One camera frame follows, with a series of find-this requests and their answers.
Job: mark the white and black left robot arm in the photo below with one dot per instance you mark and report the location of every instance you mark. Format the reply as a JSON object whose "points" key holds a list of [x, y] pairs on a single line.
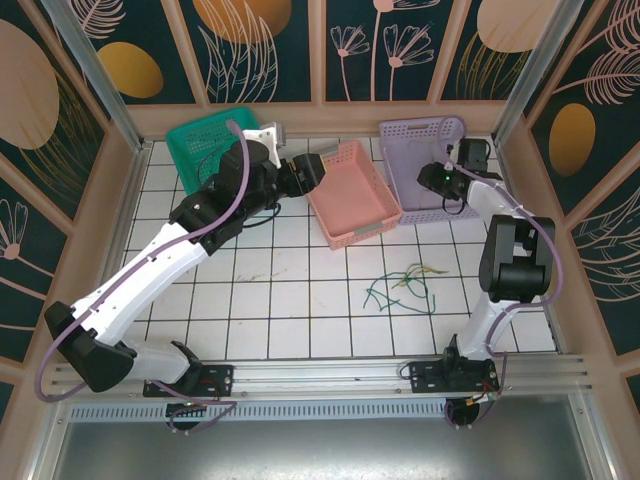
{"points": [[150, 290]]}

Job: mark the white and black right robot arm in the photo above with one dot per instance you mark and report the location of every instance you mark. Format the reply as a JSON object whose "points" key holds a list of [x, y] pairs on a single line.
{"points": [[515, 260]]}

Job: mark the grey tape strip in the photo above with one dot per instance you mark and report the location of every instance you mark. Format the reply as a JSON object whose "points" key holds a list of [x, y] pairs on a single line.
{"points": [[367, 231], [334, 150]]}

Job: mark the lavender perforated plastic basket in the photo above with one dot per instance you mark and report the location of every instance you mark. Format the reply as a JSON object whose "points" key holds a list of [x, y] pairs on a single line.
{"points": [[405, 170]]}

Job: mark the pink perforated plastic basket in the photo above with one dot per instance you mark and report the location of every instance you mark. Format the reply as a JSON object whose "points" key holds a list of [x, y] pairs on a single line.
{"points": [[355, 195]]}

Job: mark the teal perforated plastic basket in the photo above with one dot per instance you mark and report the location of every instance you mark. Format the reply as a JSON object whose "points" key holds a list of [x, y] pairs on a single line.
{"points": [[195, 140]]}

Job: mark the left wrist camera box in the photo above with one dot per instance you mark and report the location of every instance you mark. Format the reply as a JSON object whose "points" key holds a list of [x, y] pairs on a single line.
{"points": [[267, 140]]}

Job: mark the dark floral wall panel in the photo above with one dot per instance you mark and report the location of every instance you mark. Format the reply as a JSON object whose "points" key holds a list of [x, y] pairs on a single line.
{"points": [[460, 30], [615, 280], [610, 125], [25, 280], [375, 60], [150, 30], [295, 50], [30, 75]]}

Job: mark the aluminium side rail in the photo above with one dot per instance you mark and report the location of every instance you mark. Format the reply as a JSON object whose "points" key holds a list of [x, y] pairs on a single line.
{"points": [[125, 220], [557, 330]]}

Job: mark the aluminium frame post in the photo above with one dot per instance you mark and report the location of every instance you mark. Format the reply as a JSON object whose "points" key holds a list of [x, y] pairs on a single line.
{"points": [[537, 70], [100, 85]]}

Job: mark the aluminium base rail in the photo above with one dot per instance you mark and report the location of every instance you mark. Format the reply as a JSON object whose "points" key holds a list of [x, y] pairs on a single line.
{"points": [[320, 375]]}

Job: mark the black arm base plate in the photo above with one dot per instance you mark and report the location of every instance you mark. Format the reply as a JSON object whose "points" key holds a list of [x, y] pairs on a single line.
{"points": [[475, 380], [220, 380]]}

